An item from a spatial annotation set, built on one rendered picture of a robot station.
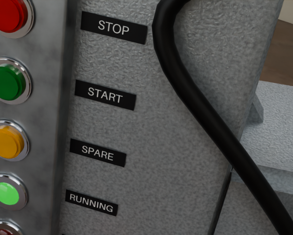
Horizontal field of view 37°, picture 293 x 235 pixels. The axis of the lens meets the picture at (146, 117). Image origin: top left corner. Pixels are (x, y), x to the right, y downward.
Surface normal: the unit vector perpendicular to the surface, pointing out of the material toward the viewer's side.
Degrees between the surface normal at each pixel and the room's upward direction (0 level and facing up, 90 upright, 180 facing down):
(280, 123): 4
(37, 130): 90
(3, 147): 90
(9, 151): 90
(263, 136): 4
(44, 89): 90
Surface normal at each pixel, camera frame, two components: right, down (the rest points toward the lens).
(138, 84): -0.25, 0.44
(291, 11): -0.62, 0.29
